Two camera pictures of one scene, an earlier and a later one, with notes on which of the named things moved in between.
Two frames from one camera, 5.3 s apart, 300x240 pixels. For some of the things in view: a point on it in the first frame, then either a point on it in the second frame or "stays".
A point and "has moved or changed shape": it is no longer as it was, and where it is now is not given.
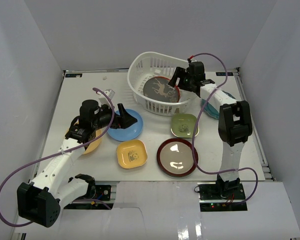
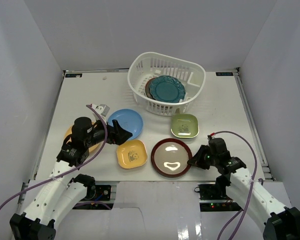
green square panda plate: [183, 125] stays
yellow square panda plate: [131, 153] stays
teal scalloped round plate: [210, 110] → [167, 89]
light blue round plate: [129, 133] stays
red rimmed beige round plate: [175, 157] has moved or changed shape
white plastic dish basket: [149, 64] stays
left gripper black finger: [124, 119] → [116, 134]
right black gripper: [179, 73] → [197, 160]
